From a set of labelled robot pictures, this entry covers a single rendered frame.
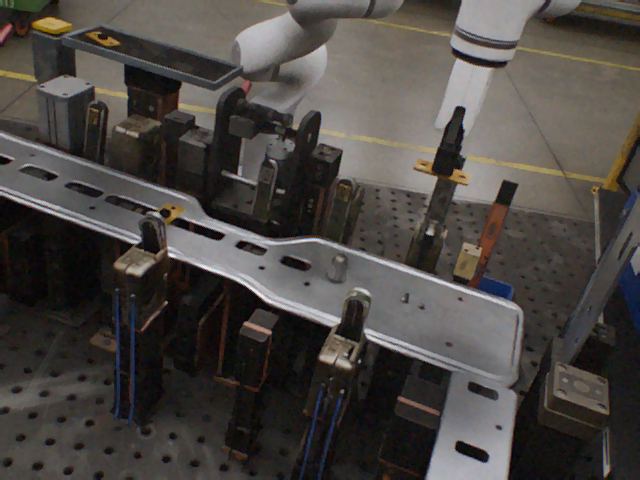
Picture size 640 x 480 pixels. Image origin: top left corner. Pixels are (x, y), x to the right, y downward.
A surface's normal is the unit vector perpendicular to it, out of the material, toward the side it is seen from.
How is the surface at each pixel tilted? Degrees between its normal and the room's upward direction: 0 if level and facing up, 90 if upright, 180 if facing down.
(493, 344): 0
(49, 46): 90
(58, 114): 90
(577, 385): 0
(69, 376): 0
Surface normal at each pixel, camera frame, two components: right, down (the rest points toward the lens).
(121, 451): 0.16, -0.81
